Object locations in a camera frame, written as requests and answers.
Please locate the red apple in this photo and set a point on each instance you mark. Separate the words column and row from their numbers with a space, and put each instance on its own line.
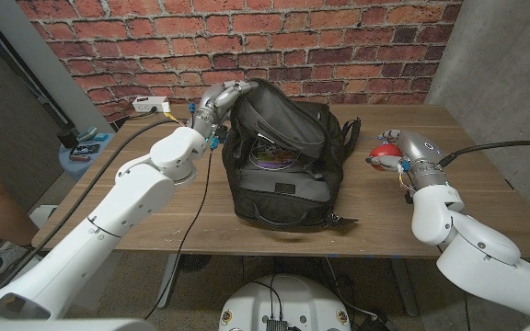
column 381, row 153

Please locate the grey teal small device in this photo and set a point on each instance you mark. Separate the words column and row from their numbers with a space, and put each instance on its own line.
column 86, row 133

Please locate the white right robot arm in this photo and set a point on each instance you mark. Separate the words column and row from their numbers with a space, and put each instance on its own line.
column 467, row 248

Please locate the red brick printed backdrop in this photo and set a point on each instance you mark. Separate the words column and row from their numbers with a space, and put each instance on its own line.
column 338, row 46

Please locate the purple colourful package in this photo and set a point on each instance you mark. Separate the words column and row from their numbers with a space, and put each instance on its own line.
column 274, row 158

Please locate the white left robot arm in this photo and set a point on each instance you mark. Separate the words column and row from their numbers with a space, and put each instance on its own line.
column 108, row 216

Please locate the white power strip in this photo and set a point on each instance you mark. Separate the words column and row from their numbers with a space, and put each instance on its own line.
column 150, row 104

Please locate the black backpack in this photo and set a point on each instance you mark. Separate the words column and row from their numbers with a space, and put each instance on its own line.
column 288, row 161

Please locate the black cup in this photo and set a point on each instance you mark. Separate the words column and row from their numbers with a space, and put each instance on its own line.
column 68, row 139

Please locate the light blue round stool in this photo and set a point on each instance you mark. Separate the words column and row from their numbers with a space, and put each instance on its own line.
column 78, row 167

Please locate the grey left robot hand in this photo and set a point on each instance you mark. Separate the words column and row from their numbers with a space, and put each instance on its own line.
column 214, row 108

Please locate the small red object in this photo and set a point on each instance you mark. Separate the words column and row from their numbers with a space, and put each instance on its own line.
column 79, row 158

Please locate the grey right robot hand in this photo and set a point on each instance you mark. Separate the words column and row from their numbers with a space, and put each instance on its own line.
column 417, row 154

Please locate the teal small flat case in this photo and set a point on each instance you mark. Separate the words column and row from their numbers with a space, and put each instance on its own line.
column 100, row 137

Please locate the black door rail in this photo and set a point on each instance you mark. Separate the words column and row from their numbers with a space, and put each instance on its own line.
column 39, row 96

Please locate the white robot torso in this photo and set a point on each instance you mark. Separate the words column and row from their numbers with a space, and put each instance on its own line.
column 292, row 299

